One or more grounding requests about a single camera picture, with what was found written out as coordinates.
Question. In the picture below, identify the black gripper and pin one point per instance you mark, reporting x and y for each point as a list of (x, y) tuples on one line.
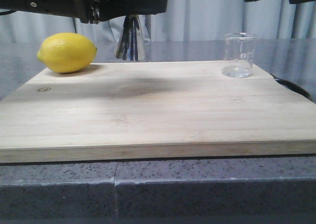
[(87, 11)]

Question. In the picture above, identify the stainless steel double jigger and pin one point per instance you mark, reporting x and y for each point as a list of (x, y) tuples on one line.
[(131, 42)]

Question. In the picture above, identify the clear glass beaker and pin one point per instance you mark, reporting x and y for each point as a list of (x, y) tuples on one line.
[(239, 54)]

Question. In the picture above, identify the yellow lemon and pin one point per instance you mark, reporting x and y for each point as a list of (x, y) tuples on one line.
[(66, 52)]

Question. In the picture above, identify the grey pleated curtain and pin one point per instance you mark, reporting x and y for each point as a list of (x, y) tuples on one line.
[(185, 20)]

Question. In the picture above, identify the light wooden cutting board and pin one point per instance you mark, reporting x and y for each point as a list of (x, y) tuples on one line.
[(112, 111)]

